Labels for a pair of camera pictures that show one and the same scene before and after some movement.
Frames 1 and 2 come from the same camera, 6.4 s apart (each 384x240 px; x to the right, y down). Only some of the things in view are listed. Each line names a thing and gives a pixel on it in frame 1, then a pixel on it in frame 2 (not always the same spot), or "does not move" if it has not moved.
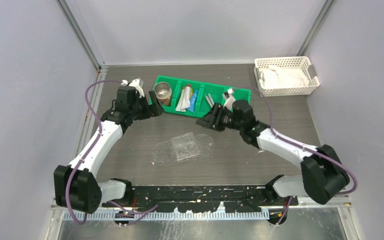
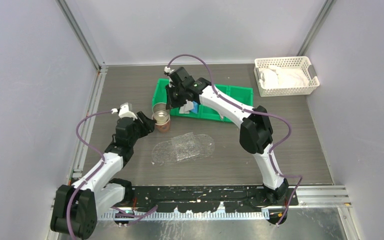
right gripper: [212, 120] → [170, 103]
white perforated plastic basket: [285, 76] does not move
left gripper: [155, 108] → [147, 125]
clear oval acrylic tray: [163, 153] does not move
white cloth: [274, 77] does not move
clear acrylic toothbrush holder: [185, 146] does not move
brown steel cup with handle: [163, 91] → [161, 115]
